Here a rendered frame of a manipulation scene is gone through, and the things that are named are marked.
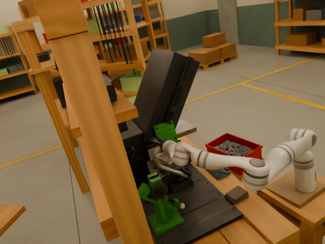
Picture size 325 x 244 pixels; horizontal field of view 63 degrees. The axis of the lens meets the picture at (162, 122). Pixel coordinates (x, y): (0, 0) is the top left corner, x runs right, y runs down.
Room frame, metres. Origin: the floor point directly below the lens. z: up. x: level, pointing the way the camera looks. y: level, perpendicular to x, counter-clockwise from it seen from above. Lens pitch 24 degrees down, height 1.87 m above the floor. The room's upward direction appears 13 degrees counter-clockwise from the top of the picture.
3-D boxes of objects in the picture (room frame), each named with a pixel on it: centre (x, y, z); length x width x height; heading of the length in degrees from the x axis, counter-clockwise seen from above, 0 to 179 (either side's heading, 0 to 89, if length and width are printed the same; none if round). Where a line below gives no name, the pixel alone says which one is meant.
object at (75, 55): (1.33, 0.37, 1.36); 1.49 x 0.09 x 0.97; 17
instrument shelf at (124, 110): (1.34, 0.33, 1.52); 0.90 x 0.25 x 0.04; 17
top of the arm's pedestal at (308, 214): (1.06, -0.65, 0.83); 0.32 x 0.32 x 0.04; 23
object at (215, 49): (7.67, -1.84, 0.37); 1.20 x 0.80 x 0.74; 115
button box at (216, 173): (1.32, -0.26, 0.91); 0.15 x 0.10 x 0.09; 17
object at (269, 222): (1.50, -0.19, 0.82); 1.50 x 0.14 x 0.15; 17
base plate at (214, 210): (1.42, 0.08, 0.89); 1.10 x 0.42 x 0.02; 17
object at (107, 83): (1.08, 0.21, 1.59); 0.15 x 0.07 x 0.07; 17
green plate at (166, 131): (1.36, 0.00, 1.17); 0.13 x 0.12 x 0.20; 17
